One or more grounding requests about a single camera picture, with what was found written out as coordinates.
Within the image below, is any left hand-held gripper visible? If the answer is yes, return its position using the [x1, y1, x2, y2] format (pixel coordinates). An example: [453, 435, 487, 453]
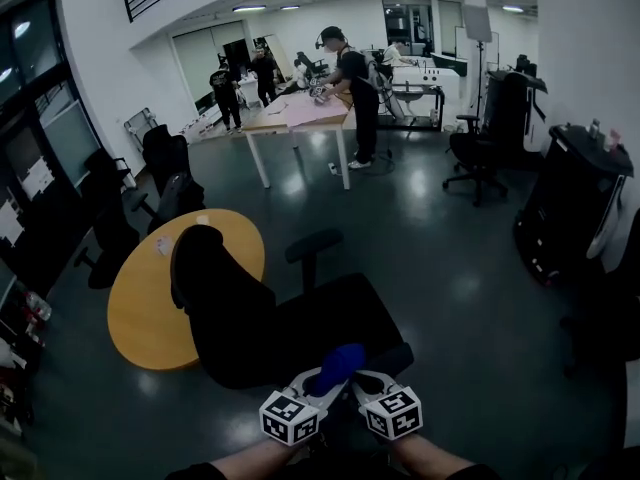
[258, 366, 349, 445]

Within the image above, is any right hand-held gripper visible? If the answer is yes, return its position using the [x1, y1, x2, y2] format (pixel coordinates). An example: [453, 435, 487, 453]
[349, 371, 424, 442]

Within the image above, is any blue cloth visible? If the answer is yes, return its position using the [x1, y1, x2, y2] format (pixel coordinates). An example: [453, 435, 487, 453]
[316, 343, 368, 395]

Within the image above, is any person's left forearm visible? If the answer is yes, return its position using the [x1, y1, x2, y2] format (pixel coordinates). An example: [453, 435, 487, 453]
[208, 436, 302, 480]

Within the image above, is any person's right forearm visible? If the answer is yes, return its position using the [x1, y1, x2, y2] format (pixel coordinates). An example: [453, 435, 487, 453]
[393, 431, 477, 475]

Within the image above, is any pink cloth sheet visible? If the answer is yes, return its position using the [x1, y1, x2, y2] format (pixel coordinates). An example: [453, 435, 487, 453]
[284, 94, 350, 130]

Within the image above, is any person's black clothing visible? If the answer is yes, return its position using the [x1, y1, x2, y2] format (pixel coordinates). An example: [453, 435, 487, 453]
[163, 447, 504, 480]

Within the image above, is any black mesh office chair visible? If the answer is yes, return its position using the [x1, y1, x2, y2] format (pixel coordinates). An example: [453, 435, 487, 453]
[169, 224, 416, 392]

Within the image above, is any round wooden table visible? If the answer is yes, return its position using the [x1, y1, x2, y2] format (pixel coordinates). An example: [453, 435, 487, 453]
[106, 208, 267, 372]

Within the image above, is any rectangular wooden table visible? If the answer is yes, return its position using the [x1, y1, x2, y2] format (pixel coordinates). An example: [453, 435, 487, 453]
[242, 94, 358, 191]

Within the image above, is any clear plastic bottle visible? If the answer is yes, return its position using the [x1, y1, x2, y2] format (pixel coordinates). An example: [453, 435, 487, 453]
[24, 291, 53, 320]

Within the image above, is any black tall equipment rack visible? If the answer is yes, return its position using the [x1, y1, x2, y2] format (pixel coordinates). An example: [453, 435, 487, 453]
[481, 54, 549, 155]

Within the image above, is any softbox light stand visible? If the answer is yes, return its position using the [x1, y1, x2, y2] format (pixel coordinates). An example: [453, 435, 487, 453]
[461, 3, 495, 130]

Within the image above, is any black frame bench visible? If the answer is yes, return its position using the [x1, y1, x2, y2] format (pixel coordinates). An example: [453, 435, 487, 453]
[384, 84, 447, 133]

